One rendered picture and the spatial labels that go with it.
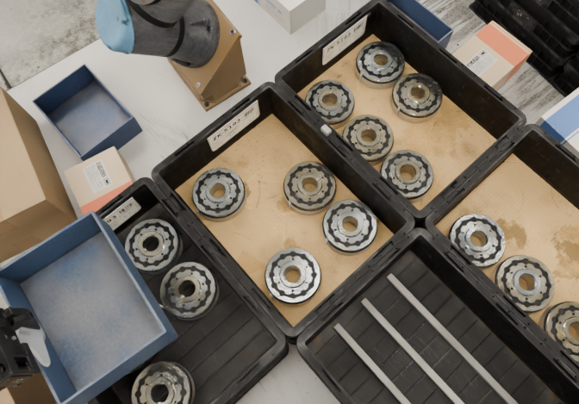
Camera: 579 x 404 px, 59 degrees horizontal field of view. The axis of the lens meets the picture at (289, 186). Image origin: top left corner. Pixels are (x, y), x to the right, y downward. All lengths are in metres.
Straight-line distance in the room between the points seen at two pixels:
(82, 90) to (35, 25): 1.21
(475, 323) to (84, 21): 2.03
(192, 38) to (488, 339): 0.82
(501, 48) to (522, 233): 0.47
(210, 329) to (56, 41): 1.75
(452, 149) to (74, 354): 0.78
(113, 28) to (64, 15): 1.50
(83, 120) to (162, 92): 0.20
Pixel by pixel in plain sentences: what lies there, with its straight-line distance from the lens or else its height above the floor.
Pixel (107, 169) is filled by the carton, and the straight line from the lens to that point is 1.18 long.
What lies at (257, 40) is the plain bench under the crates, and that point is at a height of 0.70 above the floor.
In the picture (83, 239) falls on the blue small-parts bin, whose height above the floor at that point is 1.08.
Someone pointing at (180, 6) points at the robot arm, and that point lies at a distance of 1.02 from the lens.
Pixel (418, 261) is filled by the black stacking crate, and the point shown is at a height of 0.83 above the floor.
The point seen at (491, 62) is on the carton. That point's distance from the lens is 1.30.
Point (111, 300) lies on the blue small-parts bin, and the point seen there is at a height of 1.07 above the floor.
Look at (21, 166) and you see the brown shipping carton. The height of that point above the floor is 0.86.
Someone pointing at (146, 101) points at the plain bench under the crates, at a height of 0.70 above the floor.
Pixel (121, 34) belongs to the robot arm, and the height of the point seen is 1.01.
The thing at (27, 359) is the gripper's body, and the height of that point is 1.22.
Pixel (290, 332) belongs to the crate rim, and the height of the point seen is 0.93.
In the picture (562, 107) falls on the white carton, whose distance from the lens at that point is 1.28.
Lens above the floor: 1.79
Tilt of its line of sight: 69 degrees down
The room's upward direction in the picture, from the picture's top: 5 degrees counter-clockwise
